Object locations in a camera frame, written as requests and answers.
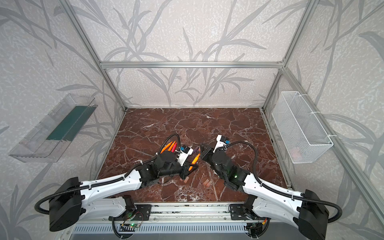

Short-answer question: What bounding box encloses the pink marker group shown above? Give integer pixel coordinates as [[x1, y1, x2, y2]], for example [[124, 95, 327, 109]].
[[171, 143, 178, 153]]

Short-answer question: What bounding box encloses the orange marker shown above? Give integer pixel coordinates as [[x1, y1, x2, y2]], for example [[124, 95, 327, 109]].
[[166, 141, 177, 152], [161, 142, 173, 153], [189, 153, 201, 171]]

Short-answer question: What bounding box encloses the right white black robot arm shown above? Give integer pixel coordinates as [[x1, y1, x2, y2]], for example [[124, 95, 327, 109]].
[[201, 144, 329, 240]]

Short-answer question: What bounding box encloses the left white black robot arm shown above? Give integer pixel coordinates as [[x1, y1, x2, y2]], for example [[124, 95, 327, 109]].
[[48, 151, 199, 232]]

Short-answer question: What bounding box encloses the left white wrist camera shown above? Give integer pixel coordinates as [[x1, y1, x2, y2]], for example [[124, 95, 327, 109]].
[[177, 145, 194, 166]]

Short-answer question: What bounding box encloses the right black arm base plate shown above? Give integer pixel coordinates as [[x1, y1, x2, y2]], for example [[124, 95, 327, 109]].
[[228, 204, 257, 221]]

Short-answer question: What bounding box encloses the black corrugated cable right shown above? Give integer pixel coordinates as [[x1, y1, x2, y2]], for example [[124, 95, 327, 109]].
[[224, 140, 343, 224]]

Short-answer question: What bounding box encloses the black corrugated cable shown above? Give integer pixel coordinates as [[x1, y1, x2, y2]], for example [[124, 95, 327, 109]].
[[34, 133, 181, 216], [224, 140, 343, 224]]

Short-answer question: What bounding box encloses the aluminium frame rail front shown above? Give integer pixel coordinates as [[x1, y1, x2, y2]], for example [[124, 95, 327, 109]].
[[61, 201, 316, 225]]

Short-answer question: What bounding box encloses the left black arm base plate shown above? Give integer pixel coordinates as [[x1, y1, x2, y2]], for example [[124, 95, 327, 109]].
[[108, 204, 152, 222]]

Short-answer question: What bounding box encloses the white wire mesh basket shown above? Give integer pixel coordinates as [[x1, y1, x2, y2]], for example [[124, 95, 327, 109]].
[[272, 91, 334, 164]]

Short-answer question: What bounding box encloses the black corrugated cable left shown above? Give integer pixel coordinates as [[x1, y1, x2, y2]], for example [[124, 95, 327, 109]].
[[34, 133, 181, 216]]

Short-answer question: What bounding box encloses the clear plastic wall bin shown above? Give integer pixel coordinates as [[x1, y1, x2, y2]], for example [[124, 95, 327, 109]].
[[9, 94, 98, 163]]

